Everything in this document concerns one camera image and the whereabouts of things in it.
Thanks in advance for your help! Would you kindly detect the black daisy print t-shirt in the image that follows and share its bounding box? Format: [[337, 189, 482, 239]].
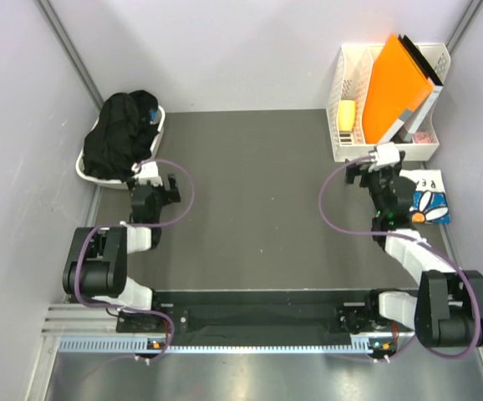
[[83, 90, 159, 182]]

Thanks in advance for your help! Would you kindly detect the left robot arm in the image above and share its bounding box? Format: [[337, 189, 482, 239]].
[[62, 174, 181, 332]]

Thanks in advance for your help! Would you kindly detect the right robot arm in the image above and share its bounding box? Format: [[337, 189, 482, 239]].
[[345, 165, 483, 348]]

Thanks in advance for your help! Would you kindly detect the folded white daisy t-shirt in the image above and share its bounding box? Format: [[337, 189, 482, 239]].
[[400, 169, 451, 225]]

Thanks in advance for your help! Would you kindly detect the yellow sponge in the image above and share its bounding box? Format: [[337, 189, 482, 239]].
[[338, 99, 357, 132]]

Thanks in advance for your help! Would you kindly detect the pink small item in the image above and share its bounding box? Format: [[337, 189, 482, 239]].
[[413, 131, 431, 145]]

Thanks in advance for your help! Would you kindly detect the white file organizer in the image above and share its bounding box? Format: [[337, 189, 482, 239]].
[[326, 43, 440, 162]]

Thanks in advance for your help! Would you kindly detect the white grey binder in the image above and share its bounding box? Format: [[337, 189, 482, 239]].
[[386, 84, 444, 142]]

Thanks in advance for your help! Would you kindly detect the dark grey table mat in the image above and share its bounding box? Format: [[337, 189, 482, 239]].
[[128, 109, 416, 290]]

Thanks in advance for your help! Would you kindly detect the orange folder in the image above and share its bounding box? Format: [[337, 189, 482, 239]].
[[362, 33, 435, 145]]

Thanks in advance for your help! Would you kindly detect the black folder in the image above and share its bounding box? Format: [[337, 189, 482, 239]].
[[398, 35, 443, 87]]

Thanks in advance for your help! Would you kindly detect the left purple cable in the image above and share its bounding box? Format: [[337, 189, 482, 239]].
[[74, 159, 196, 361]]

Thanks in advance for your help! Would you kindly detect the purple cable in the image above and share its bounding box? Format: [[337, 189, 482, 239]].
[[318, 155, 483, 363], [74, 159, 196, 361]]

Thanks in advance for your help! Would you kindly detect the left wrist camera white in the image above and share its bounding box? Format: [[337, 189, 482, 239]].
[[133, 161, 163, 186]]

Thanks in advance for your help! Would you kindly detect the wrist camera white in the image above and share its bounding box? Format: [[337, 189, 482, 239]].
[[369, 142, 402, 172], [133, 161, 163, 186]]

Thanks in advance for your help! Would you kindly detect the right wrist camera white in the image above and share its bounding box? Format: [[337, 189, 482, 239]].
[[369, 142, 402, 172]]

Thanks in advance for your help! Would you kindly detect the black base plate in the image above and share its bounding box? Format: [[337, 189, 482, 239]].
[[123, 289, 410, 346]]

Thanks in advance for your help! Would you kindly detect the aluminium frame rail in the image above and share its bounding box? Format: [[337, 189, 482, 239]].
[[41, 303, 164, 337]]

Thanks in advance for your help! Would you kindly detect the grey cable duct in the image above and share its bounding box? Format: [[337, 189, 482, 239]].
[[58, 337, 397, 357]]

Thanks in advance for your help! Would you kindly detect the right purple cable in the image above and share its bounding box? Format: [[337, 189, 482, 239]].
[[318, 155, 483, 363]]

